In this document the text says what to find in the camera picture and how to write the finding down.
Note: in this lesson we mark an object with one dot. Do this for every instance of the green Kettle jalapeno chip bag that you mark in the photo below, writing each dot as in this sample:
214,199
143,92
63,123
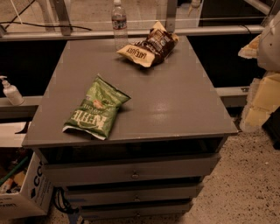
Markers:
97,112

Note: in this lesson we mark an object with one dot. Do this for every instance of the brown Late July chip bag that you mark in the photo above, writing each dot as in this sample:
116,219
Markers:
154,49

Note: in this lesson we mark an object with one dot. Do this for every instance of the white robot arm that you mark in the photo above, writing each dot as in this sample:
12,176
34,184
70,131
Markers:
268,56

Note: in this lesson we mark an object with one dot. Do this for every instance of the grey drawer cabinet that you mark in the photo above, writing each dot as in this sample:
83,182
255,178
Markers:
165,140

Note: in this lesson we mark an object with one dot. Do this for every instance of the clear plastic water bottle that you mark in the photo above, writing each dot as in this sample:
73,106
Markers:
119,24

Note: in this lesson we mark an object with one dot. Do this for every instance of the white pump sanitizer bottle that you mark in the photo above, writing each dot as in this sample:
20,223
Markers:
11,92

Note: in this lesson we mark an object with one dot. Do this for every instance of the white cardboard box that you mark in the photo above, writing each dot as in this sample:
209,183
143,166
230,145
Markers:
36,192

